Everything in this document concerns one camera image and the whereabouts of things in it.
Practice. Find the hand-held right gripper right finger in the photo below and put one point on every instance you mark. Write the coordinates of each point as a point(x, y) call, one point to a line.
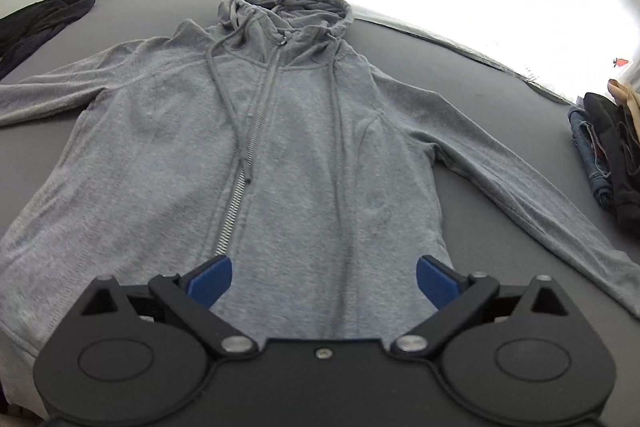
point(436, 282)

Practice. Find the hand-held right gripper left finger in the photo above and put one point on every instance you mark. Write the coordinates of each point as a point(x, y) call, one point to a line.
point(212, 279)

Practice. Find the grey zip hoodie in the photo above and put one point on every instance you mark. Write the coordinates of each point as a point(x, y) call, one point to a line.
point(300, 147)

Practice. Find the blue jeans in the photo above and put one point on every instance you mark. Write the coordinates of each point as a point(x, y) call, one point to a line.
point(590, 147)

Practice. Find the black folded garment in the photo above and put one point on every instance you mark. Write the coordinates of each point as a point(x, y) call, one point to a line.
point(622, 167)

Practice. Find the tan garment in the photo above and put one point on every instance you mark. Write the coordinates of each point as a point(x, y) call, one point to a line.
point(631, 99)

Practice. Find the black cloth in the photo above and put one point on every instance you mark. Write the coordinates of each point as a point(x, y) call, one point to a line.
point(35, 27)

